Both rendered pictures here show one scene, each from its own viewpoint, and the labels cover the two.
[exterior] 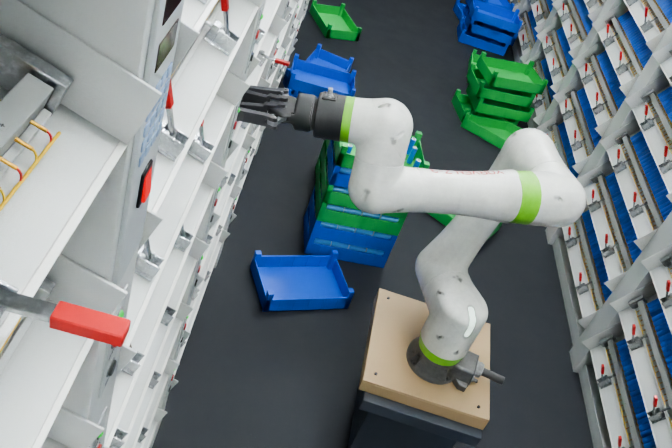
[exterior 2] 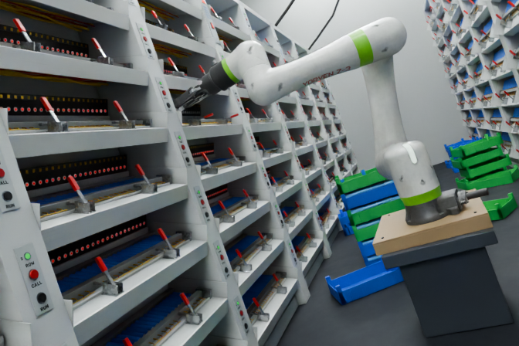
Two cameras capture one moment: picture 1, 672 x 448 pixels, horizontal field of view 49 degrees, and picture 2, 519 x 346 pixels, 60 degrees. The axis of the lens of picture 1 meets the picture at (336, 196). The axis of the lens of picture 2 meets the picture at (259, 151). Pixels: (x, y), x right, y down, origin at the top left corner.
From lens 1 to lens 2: 124 cm
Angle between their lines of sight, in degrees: 44
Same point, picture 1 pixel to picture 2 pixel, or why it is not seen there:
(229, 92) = (141, 66)
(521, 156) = not seen: hidden behind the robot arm
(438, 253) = (378, 146)
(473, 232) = (382, 113)
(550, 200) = (370, 28)
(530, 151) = not seen: hidden behind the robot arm
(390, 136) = (245, 51)
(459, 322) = (400, 154)
